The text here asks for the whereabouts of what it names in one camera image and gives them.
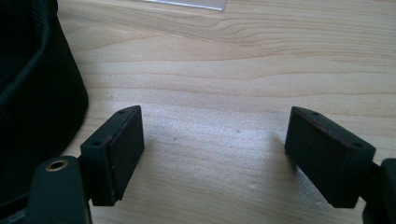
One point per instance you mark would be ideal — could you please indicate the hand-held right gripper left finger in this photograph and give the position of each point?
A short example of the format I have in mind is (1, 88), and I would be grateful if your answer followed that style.
(118, 155)

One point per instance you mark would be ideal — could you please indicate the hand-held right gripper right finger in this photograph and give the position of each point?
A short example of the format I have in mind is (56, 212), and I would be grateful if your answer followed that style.
(323, 155)

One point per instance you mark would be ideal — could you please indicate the black fabric bag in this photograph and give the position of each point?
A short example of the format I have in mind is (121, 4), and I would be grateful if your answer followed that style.
(34, 102)

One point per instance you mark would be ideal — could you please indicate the clear plastic sheet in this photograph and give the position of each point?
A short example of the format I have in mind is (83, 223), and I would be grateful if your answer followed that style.
(193, 4)

